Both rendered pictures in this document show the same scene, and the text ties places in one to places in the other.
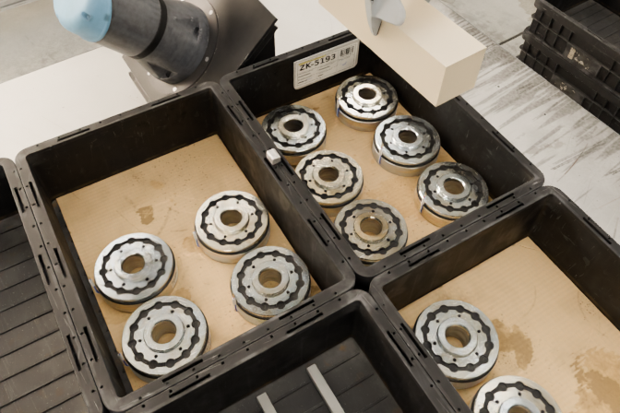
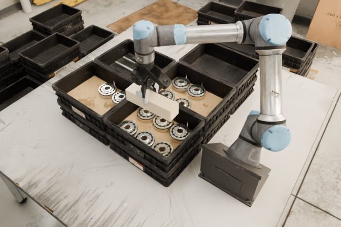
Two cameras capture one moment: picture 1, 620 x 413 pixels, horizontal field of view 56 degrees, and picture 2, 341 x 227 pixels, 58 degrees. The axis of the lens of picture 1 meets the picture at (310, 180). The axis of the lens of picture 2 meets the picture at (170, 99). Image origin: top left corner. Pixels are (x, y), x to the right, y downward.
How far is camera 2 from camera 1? 1.66 m
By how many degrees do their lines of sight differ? 84
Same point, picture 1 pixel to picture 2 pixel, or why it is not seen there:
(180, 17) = (238, 144)
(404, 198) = (140, 128)
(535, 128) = (95, 208)
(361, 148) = (158, 139)
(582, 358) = (92, 107)
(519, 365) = (106, 102)
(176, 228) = (195, 105)
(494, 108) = (114, 214)
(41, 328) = not seen: hidden behind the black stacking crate
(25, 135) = not seen: hidden behind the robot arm
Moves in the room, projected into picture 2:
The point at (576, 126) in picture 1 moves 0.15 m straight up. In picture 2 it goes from (77, 216) to (69, 198)
